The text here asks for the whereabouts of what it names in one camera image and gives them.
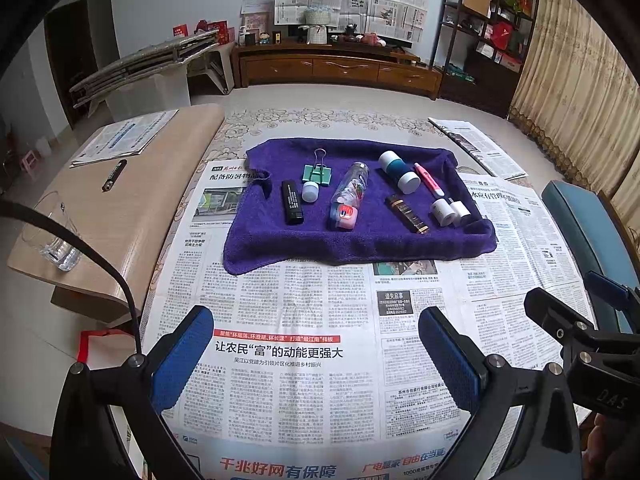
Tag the dark display shelf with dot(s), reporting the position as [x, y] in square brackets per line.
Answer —
[480, 75]

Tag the beige wooden side table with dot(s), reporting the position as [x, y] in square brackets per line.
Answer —
[165, 170]

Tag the red gift boxes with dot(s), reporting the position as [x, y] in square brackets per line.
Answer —
[220, 30]

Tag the white cloth bag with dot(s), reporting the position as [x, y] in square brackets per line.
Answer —
[316, 35]

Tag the grey folding cot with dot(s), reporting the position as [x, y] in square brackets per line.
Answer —
[140, 60]

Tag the white USB charger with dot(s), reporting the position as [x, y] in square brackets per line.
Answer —
[461, 212]

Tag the black and gold lighter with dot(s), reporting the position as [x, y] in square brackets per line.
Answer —
[407, 214]

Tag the blue cushioned chair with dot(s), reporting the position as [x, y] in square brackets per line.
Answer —
[570, 215]

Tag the beige curtain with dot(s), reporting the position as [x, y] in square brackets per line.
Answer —
[575, 85]

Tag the black tube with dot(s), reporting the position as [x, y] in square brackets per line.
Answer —
[292, 202]

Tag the green binder clip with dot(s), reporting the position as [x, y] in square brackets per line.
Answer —
[317, 175]

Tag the purple towel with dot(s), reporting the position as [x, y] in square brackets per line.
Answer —
[280, 245]

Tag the white and teal bottle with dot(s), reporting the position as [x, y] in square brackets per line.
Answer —
[397, 170]

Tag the black pen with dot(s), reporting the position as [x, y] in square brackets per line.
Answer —
[115, 174]

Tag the wall calendar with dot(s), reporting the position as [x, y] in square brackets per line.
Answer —
[257, 12]

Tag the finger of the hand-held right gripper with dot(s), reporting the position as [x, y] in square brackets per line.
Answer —
[555, 310]
[607, 287]

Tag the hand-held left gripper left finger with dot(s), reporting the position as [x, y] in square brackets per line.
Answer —
[182, 355]

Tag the small white cap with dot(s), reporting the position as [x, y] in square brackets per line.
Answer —
[310, 192]

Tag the white plastic stool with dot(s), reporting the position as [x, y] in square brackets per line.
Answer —
[222, 70]

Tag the small white jar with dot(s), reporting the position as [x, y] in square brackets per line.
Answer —
[442, 212]

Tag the wooden TV cabinet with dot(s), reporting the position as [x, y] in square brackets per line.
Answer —
[325, 67]

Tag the large spread newspaper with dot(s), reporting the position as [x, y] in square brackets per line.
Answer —
[310, 300]

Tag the pink earpick flashlight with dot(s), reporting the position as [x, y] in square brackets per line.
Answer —
[427, 180]

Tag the person's right hand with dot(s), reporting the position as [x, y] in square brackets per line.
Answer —
[617, 447]

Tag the newspapers on wall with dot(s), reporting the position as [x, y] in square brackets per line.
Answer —
[390, 10]

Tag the clear mint bottle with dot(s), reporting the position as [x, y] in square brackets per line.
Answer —
[352, 185]

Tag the clear drinking glass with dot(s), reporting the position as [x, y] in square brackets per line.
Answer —
[55, 245]

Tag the tea set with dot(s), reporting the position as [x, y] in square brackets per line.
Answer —
[360, 37]

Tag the stack of papers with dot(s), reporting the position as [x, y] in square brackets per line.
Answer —
[125, 137]

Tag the small pink stool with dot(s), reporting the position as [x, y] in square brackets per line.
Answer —
[28, 161]

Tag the red bag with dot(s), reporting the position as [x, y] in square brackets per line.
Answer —
[82, 345]

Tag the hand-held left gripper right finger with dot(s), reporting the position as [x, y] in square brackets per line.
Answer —
[450, 355]

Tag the folded newspaper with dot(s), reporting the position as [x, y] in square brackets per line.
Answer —
[475, 145]

